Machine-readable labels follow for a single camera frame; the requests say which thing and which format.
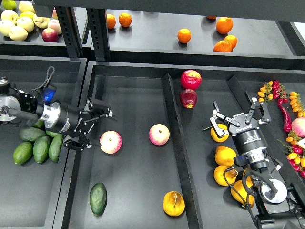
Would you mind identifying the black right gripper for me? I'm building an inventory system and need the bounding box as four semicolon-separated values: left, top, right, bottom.
210;91;271;165

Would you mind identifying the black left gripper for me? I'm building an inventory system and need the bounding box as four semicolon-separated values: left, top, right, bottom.
56;98;113;151

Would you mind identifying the dark green avocado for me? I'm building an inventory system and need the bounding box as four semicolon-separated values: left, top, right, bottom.
89;183;107;216

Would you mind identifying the yellow pear with stem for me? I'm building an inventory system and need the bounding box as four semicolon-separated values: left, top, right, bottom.
163;191;185;217

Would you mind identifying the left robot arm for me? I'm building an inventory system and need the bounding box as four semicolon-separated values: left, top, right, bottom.
0;66;113;150

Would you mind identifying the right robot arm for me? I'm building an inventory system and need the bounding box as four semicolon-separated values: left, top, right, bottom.
210;98;305;229

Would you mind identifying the round yellow pear top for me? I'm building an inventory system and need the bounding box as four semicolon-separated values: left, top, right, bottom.
204;123;229;143

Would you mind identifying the green avocado middle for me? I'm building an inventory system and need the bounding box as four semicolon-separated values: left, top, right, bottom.
45;130;62;138

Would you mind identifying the green avocado lower right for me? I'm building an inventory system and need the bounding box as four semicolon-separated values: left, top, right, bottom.
48;134;63;163

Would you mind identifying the green avocado upper left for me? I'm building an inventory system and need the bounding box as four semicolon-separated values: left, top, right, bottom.
32;120;45;129

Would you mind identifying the yellow pear brown tip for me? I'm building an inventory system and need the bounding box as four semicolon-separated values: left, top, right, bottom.
243;167;253;185

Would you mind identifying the yellow pear bottom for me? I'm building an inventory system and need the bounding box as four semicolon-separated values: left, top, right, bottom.
230;179;254;208

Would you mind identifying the green avocado far left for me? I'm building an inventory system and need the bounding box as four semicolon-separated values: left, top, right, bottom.
13;142;33;165

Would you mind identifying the pink apple left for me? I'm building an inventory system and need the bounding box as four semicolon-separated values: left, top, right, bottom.
100;130;122;154

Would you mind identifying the pink apple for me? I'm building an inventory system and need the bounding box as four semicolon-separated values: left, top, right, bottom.
149;124;170;146
100;130;122;154

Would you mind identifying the orange cherry tomato bunch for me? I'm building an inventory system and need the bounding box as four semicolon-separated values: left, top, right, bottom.
257;81;274;103

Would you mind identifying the red cherry tomato bunch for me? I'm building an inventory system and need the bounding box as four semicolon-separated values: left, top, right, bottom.
272;81;288;104

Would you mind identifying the red chili pepper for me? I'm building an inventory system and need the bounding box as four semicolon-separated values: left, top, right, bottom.
278;104;292;133

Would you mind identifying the dark red apple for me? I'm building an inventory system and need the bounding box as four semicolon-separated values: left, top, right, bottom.
180;89;197;109

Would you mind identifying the pink peach right edge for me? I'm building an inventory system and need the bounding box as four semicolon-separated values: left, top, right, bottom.
291;117;305;137

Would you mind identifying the orange tomato bunch right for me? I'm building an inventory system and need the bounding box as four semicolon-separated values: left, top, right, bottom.
289;92;305;118

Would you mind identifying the bright red apple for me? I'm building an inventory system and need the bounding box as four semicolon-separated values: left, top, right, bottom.
181;70;202;90

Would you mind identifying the mixed tomato bunch lower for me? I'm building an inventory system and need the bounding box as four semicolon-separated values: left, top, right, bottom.
277;130;305;179

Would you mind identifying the pink apple right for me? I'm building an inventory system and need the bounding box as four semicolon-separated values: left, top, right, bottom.
149;124;170;146

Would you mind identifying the front orange on shelf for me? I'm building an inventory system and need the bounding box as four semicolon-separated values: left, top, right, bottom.
213;40;233;52

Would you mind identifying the small orange on shelf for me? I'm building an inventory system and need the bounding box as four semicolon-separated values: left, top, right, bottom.
224;35;238;49

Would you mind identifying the black centre tray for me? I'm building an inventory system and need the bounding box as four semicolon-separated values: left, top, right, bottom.
62;62;305;229

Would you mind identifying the black tray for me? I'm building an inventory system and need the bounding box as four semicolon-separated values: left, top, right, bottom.
0;56;86;229
62;62;305;229

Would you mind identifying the black left tray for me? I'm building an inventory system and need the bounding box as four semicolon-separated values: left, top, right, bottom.
0;56;86;229

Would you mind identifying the black tray divider right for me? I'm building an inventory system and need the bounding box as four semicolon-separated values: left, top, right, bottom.
226;75;305;198

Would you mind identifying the black tray divider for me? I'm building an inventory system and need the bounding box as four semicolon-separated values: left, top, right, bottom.
162;73;203;229
226;75;305;198

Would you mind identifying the orange on shelf centre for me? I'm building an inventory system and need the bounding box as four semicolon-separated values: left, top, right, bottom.
177;28;192;43

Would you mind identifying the red apple on shelf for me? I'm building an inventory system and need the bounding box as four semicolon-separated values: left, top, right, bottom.
42;28;59;42

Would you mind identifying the black tray divider left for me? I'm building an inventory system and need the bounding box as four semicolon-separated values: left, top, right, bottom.
162;73;203;229

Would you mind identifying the orange on shelf left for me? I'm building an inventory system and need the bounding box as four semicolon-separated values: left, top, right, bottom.
107;14;116;30

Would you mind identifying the black shelf post right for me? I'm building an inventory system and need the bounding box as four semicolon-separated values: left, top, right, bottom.
86;8;111;62

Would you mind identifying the black shelf post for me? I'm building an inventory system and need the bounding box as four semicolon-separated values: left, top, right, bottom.
86;8;111;62
55;6;83;58

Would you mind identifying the black shelf post left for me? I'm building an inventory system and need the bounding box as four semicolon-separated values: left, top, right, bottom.
55;6;83;58

